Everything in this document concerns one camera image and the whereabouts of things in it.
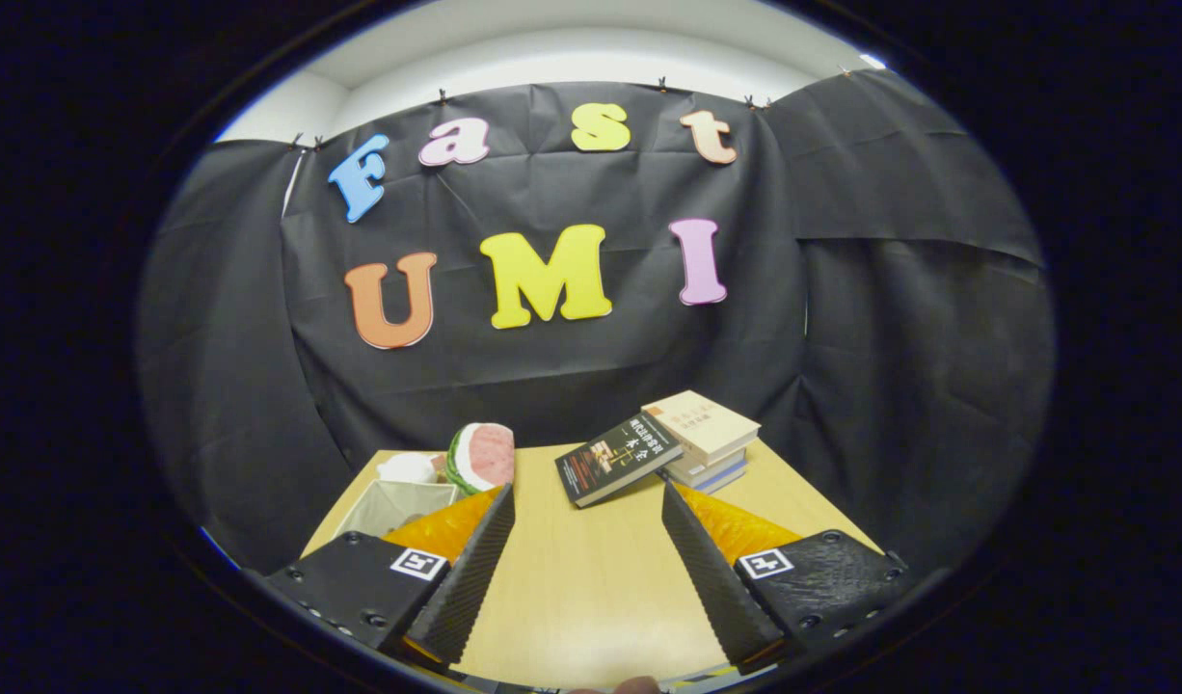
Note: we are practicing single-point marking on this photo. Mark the black cover book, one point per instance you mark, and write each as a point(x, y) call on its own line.
point(615, 458)

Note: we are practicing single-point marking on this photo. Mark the white plush toy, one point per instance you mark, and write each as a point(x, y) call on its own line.
point(408, 467)

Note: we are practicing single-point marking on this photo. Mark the tan thick book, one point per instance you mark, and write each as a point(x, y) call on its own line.
point(711, 465)

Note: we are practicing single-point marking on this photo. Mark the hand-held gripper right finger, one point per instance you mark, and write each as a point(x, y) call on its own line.
point(707, 578)

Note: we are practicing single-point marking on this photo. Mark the grey fabric storage box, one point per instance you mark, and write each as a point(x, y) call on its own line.
point(398, 506)

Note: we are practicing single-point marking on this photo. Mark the beige cover book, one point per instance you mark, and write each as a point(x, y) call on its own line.
point(702, 424)

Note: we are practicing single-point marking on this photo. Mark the black backdrop cloth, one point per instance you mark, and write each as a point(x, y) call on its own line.
point(572, 376)

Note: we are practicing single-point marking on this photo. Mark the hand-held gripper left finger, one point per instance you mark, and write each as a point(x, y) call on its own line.
point(466, 583)

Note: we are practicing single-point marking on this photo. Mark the watermelon slice plush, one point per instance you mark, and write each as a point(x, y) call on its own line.
point(485, 455)

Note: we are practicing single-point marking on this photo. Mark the blue cover book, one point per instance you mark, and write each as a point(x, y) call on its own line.
point(721, 479)

